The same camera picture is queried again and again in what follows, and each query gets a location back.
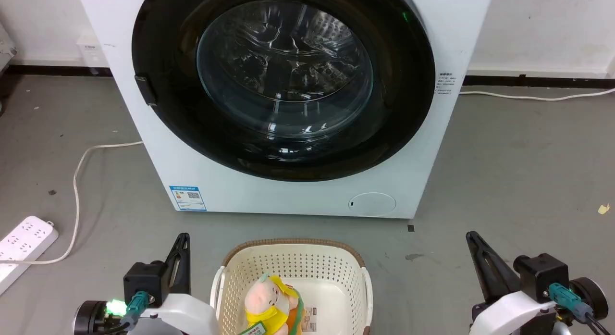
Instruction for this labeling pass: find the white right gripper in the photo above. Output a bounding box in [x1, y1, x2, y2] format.
[465, 231, 558, 335]

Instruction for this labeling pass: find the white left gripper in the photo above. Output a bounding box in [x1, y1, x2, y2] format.
[129, 233, 220, 335]

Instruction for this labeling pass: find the white front-load washing machine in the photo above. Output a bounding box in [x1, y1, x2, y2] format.
[76, 0, 495, 219]

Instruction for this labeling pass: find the round black glass washer door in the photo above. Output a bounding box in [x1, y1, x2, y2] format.
[131, 0, 436, 183]

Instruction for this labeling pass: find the blue energy label sticker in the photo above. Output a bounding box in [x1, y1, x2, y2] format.
[169, 185, 208, 212]

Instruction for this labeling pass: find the pink pig plush toy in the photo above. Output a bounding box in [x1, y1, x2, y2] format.
[236, 273, 305, 335]

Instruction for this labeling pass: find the cream perforated laundry basket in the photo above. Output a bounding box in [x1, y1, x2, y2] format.
[210, 238, 374, 335]

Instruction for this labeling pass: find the white paper label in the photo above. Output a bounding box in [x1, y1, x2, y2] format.
[302, 305, 318, 334]

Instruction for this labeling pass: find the round white filter cover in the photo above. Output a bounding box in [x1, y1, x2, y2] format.
[348, 192, 397, 217]

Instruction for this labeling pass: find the white power strip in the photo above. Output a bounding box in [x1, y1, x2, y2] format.
[0, 216, 59, 296]

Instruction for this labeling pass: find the white text warning sticker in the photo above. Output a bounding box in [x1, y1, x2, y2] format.
[435, 71, 457, 98]

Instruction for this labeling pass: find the teal left connector cable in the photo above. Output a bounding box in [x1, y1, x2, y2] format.
[98, 291, 150, 335]

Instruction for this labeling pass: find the teal connector cable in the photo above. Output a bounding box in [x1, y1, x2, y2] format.
[548, 283, 613, 335]
[98, 291, 150, 335]

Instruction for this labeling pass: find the teal right connector cable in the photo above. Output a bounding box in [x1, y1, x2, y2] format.
[548, 283, 613, 335]

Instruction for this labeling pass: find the white power cable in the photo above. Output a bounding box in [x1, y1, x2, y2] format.
[459, 87, 615, 102]
[0, 141, 144, 265]

